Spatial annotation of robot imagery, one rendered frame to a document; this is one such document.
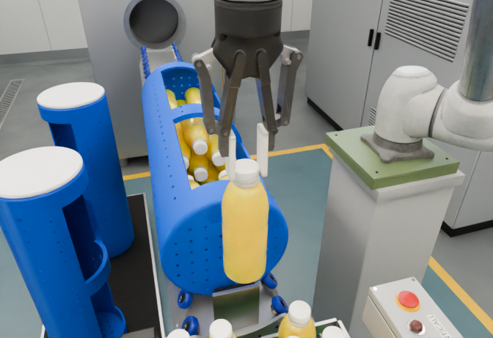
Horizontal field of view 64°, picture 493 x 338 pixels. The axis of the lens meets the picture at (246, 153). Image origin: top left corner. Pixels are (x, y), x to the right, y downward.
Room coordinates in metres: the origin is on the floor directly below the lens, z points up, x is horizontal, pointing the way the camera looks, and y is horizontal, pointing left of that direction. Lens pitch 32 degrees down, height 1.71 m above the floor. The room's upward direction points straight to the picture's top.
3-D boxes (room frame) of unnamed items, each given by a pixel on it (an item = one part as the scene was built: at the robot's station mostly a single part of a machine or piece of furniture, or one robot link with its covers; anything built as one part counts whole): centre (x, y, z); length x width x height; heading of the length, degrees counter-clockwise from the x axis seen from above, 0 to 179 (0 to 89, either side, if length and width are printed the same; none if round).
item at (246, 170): (0.46, 0.00, 1.40); 0.04 x 0.04 x 0.02
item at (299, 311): (0.45, -0.10, 1.10); 0.04 x 0.04 x 0.02
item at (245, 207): (0.46, 0.00, 1.30); 0.07 x 0.07 x 0.19
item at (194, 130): (1.04, 0.16, 1.16); 0.19 x 0.07 x 0.07; 15
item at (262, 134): (0.46, -0.02, 1.44); 0.03 x 0.01 x 0.07; 15
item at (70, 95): (1.61, 0.77, 1.03); 0.28 x 0.28 x 0.01
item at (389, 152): (1.16, -0.50, 1.07); 0.22 x 0.18 x 0.06; 11
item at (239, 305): (0.55, 0.02, 0.99); 0.10 x 0.02 x 0.12; 105
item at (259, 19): (0.45, 0.00, 1.59); 0.08 x 0.07 x 0.09; 105
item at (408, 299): (0.47, -0.30, 1.11); 0.04 x 0.04 x 0.01
